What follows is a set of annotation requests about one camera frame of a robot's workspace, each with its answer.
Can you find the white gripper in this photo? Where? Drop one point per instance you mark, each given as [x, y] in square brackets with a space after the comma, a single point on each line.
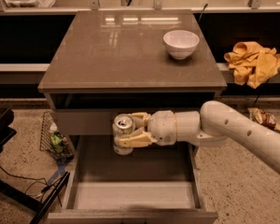
[162, 127]

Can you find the grey drawer cabinet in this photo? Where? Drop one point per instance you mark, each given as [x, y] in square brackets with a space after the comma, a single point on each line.
[118, 60]

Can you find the black chair base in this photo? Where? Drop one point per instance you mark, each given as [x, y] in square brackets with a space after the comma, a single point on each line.
[25, 167]

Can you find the silver green 7up can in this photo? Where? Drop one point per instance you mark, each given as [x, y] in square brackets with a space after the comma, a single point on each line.
[122, 125]

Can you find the yellow crumpled cloth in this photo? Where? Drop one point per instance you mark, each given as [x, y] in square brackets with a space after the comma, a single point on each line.
[252, 64]

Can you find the top drawer with black handle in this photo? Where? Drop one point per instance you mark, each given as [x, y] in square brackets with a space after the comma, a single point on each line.
[99, 121]

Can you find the brown snack bag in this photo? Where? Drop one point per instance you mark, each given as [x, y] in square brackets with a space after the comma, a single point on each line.
[263, 118]

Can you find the white bowl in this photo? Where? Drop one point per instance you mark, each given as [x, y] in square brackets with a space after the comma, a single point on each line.
[180, 43]

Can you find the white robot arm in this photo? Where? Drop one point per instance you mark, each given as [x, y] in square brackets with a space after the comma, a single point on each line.
[206, 127]

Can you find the open middle drawer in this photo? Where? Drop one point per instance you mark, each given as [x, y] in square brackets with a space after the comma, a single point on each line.
[153, 185]

